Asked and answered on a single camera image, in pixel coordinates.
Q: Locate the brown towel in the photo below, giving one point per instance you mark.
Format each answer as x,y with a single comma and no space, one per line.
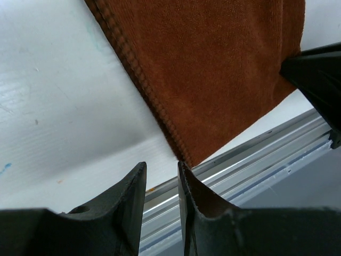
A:
208,70

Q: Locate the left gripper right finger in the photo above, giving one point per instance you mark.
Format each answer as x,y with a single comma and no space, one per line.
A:
213,226

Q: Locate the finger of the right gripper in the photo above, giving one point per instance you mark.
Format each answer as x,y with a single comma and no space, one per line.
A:
316,73

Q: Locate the aluminium mounting rail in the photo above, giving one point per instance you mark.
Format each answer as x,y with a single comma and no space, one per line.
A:
270,156

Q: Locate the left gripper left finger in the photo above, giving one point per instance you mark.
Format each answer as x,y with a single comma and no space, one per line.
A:
109,224

